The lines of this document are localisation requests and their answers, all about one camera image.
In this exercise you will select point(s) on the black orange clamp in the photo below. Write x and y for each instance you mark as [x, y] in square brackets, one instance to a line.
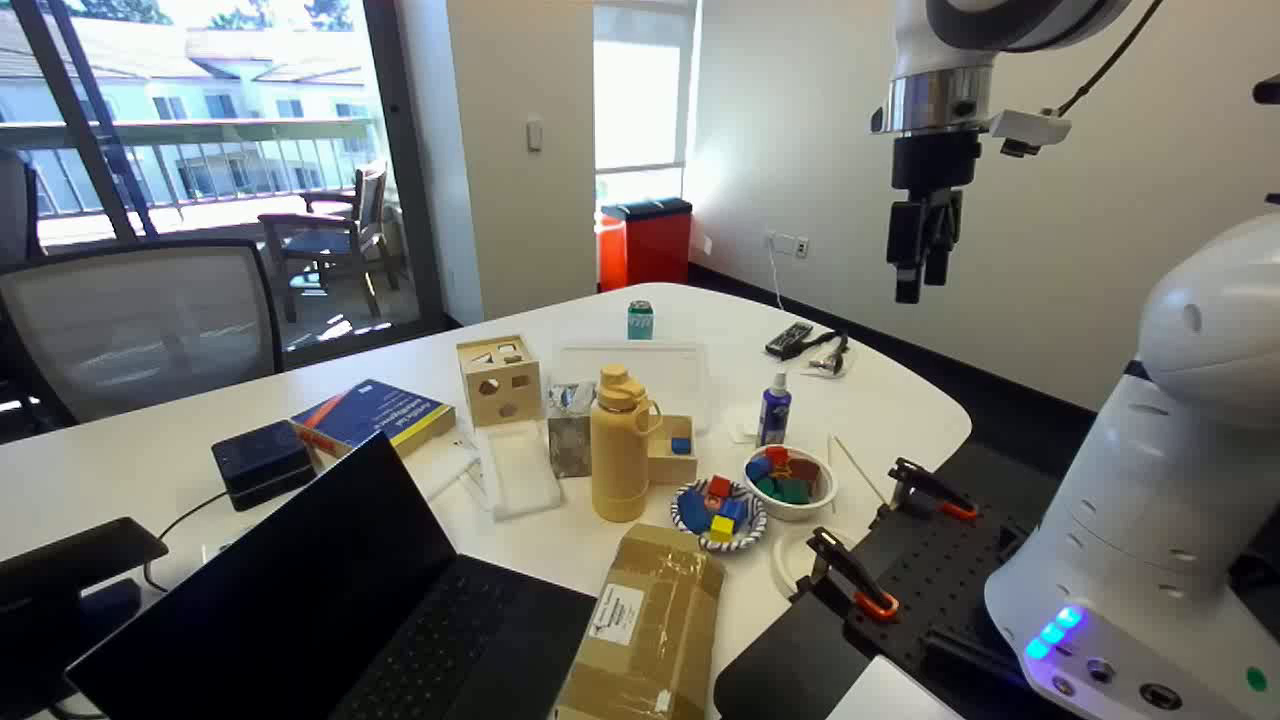
[855, 579]
[932, 489]

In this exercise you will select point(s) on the blue wooden block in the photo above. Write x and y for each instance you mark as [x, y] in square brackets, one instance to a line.
[757, 471]
[692, 511]

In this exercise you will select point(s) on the white bowl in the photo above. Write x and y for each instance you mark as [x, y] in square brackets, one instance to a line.
[790, 504]

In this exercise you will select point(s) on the black square box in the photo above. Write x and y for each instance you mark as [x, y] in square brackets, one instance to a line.
[260, 464]

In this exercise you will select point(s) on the blue book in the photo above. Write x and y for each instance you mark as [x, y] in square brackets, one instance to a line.
[381, 408]

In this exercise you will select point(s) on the white round lid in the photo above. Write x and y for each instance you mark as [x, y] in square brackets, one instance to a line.
[777, 565]

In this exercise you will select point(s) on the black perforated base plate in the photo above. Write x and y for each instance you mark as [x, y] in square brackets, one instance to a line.
[932, 572]

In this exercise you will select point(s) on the small wooden tray box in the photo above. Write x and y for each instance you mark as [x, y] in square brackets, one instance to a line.
[671, 464]

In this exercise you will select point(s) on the black metal clip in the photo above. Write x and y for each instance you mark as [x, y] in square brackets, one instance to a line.
[834, 353]

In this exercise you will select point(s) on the colourful bowl of toys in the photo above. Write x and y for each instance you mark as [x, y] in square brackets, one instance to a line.
[692, 535]

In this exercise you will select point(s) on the green wooden block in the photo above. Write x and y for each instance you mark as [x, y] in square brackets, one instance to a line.
[799, 492]

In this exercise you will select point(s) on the brown cardboard package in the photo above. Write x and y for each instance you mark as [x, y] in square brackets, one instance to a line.
[652, 612]

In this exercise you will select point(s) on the tan water bottle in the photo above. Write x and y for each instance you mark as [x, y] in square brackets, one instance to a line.
[616, 455]

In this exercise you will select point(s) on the black tablet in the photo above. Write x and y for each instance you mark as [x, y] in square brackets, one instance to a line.
[65, 561]

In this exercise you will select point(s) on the white wall outlet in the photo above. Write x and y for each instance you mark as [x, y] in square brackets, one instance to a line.
[786, 244]

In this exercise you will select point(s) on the wooden shape sorter box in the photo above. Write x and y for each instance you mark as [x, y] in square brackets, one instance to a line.
[500, 386]

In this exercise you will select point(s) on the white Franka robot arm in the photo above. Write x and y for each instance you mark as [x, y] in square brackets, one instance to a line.
[1163, 504]

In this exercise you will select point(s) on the grey mesh office chair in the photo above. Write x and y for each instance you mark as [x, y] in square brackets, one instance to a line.
[134, 335]

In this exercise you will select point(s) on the flat clear plastic container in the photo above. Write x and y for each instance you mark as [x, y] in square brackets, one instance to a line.
[520, 472]

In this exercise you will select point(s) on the red wooden block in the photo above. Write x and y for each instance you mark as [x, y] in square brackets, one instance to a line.
[777, 456]
[723, 484]

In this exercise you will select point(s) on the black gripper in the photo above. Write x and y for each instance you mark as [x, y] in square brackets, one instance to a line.
[932, 160]

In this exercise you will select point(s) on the white light switch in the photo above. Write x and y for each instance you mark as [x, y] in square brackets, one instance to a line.
[532, 132]

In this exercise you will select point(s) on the small blue spray bottle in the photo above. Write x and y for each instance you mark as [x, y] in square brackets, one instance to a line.
[773, 415]

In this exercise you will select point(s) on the dark outdoor chair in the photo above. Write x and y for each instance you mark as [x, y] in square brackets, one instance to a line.
[325, 244]

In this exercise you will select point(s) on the red bin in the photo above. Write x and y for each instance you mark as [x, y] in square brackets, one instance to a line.
[656, 241]

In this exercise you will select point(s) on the black remote control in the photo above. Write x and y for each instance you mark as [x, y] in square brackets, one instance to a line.
[790, 340]

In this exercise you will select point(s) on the black open laptop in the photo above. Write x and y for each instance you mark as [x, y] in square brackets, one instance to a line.
[332, 602]

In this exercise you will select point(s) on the yellow wooden block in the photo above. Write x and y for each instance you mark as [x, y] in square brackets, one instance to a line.
[723, 531]

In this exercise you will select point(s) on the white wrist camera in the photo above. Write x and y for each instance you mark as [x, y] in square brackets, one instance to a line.
[1028, 131]

